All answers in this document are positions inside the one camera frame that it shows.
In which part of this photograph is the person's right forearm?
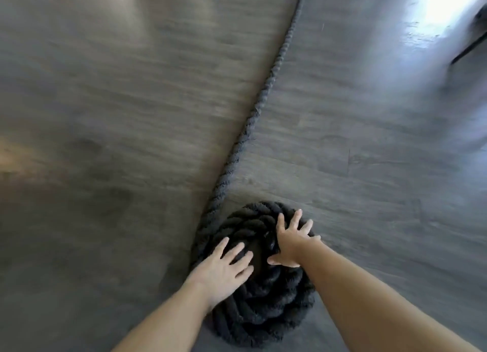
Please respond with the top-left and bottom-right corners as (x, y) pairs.
(298, 239), (482, 352)

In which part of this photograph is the thick black twisted rope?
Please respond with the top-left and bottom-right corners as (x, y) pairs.
(189, 0), (319, 348)

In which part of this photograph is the person's right hand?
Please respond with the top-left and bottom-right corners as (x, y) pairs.
(267, 209), (322, 268)

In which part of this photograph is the person's left forearm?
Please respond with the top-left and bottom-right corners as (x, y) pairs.
(112, 277), (214, 352)

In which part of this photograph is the person's left hand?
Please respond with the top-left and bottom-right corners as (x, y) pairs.
(184, 237), (255, 311)

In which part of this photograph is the dark chair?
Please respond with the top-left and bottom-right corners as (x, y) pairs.
(450, 2), (487, 65)

